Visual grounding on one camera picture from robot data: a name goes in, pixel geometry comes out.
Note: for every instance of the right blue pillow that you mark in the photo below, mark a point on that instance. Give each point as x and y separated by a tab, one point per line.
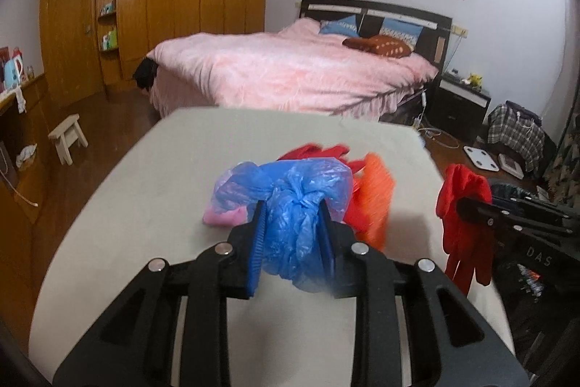
402	30

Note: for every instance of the white bathroom scale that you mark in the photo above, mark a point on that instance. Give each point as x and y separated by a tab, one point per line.
481	159

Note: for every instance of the plaid shirt on chair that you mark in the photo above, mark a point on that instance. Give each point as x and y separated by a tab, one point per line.
519	132

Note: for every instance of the red glove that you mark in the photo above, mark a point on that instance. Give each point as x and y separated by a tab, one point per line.
469	246

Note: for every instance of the brown dotted cushion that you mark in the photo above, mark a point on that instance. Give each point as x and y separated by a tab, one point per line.
380	45

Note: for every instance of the dark patterned curtain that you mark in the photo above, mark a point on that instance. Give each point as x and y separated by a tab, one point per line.
561	115

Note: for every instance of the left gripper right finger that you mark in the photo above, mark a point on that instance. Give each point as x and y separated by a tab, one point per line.
339	263

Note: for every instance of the left blue pillow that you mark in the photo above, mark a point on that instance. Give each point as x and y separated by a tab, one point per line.
347	27

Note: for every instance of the orange foam net sleeve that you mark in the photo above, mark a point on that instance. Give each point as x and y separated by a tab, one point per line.
372	201

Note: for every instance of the dark bedside cabinet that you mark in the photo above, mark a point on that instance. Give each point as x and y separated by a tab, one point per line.
458	109

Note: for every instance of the red flat paper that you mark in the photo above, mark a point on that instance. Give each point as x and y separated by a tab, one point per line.
314	150

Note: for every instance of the bed with dark frame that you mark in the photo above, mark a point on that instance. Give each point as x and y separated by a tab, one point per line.
408	51

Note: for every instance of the black lined trash bin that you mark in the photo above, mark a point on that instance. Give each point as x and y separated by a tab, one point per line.
542	307

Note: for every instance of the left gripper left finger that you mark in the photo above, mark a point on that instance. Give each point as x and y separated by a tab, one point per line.
243	272

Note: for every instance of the yellow plush toy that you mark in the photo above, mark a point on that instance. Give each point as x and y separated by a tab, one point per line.
475	81

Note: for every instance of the blue plastic bag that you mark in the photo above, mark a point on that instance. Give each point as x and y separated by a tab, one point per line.
292	191

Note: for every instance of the pink mesh bag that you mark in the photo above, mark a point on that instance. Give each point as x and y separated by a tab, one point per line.
229	218

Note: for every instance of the small white wooden stool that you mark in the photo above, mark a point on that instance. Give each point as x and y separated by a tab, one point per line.
67	133

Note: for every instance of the blue pillow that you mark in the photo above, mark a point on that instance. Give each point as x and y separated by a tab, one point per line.
347	27
402	30

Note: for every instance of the blue white kettle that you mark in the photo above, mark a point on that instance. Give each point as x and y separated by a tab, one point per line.
13	70

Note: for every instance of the pink duvet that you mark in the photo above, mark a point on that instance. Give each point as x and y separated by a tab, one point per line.
290	69

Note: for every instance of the black garment at bed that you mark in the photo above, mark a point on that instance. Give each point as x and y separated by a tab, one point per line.
145	74

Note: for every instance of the wooden side desk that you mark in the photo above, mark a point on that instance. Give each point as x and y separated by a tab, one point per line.
25	167

